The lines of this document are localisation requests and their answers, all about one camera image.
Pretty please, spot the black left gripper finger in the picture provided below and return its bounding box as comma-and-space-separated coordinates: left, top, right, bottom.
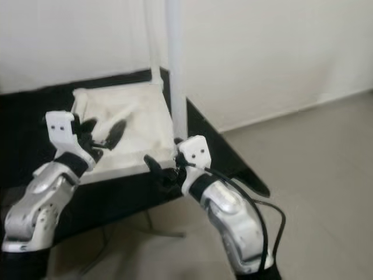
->
79, 118, 98, 147
102, 120, 128, 150

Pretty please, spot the white plastic table leg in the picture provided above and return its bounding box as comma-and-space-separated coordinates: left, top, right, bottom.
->
164, 0, 188, 159
93, 104, 140, 138
145, 0, 164, 86

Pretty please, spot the black table cloth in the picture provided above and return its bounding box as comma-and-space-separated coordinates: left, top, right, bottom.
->
0, 69, 272, 280

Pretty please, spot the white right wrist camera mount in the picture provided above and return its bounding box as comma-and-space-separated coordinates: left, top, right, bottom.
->
178, 135, 213, 197

